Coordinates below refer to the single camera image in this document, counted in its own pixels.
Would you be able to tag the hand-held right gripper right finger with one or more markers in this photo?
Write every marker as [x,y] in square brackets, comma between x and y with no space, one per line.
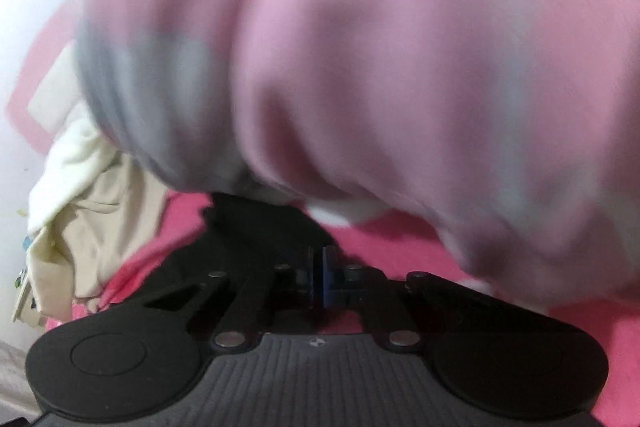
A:
[330,282]

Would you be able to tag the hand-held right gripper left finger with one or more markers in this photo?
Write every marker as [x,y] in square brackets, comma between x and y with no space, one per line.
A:
[300,292]

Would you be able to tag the black pants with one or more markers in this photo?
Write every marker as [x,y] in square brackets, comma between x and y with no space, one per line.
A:
[250,232]

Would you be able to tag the pink floral bed blanket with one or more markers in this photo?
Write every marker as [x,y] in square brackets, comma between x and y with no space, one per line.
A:
[395,252]

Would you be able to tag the beige cloth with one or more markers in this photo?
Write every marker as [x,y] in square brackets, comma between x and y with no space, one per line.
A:
[115,227]

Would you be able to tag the pink grey flowered quilt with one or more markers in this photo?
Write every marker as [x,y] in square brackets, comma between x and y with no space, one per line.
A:
[375,57]

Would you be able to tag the cream nightstand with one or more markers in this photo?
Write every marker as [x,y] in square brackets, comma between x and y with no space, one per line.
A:
[22,297]

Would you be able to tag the grey curtain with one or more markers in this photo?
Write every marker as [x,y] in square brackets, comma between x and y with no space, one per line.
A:
[12,362]

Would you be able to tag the pink white bed headboard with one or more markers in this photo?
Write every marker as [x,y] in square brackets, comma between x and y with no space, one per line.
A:
[55,92]

